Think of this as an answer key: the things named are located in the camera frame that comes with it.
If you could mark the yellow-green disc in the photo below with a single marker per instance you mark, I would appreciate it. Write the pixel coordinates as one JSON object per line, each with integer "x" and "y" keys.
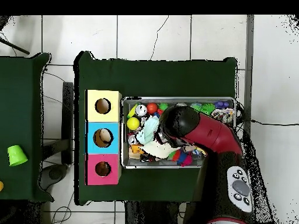
{"x": 132, "y": 110}

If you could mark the mint green cloth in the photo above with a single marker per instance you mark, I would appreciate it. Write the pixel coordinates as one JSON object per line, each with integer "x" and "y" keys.
{"x": 148, "y": 131}

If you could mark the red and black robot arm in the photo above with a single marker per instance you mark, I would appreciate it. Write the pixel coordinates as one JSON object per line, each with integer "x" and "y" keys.
{"x": 210, "y": 135}

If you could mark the green cup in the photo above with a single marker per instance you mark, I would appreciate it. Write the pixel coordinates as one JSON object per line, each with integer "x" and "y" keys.
{"x": 17, "y": 155}

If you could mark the multicolour spiky caterpillar toy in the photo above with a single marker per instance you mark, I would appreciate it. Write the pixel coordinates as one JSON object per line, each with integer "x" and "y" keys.
{"x": 181, "y": 157}

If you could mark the green spiky googly-eyed toy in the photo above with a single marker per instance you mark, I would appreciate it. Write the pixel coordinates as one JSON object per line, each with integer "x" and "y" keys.
{"x": 205, "y": 108}

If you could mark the blue building block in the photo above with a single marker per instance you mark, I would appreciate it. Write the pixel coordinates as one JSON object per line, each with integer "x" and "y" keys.
{"x": 222, "y": 103}

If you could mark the red-orange ball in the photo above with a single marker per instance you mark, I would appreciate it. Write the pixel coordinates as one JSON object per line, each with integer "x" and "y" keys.
{"x": 152, "y": 108}

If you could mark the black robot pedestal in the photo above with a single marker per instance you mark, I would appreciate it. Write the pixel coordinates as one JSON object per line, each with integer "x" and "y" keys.
{"x": 154, "y": 214}

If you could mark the black rod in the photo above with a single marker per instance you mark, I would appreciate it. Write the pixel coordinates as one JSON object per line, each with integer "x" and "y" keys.
{"x": 14, "y": 46}

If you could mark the orange plastic tray block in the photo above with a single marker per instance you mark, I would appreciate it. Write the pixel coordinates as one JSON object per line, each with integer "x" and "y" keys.
{"x": 136, "y": 149}

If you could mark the green cloth table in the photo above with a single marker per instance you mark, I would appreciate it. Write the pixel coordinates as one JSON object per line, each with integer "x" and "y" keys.
{"x": 23, "y": 116}
{"x": 140, "y": 79}

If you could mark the black floor stand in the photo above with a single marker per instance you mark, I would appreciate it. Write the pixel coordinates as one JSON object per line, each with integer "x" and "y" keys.
{"x": 67, "y": 116}

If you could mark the crushed silver can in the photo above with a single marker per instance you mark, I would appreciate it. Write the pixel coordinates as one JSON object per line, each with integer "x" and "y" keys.
{"x": 141, "y": 110}

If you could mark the cream waffle cloth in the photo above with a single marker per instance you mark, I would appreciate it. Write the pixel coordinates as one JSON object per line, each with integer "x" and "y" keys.
{"x": 159, "y": 149}

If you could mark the wooden box with three holes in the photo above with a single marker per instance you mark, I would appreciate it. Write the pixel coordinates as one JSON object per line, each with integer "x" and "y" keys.
{"x": 114, "y": 128}

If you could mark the yellow ball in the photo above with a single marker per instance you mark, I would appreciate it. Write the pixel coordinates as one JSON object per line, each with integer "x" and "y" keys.
{"x": 133, "y": 123}

